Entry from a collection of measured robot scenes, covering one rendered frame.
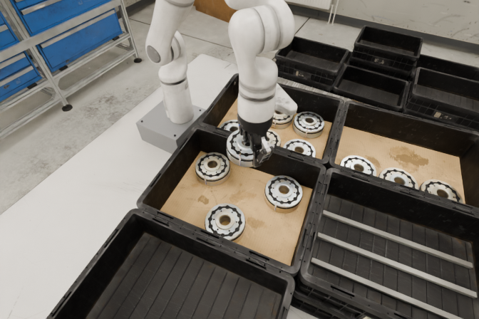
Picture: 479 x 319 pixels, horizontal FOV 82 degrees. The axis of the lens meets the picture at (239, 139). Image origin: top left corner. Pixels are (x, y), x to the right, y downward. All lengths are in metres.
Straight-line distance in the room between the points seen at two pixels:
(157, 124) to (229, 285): 0.62
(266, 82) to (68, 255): 0.76
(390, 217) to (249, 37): 0.63
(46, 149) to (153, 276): 1.82
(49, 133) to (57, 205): 1.48
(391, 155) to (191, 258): 0.68
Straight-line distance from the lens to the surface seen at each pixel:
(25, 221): 1.13
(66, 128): 2.52
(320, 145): 0.95
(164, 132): 1.04
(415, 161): 1.03
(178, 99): 0.98
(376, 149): 1.01
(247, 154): 0.67
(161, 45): 0.85
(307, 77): 1.83
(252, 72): 0.47
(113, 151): 1.17
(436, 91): 2.06
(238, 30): 0.44
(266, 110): 0.53
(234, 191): 0.81
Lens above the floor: 1.52
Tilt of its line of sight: 47 degrees down
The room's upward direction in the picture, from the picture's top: straight up
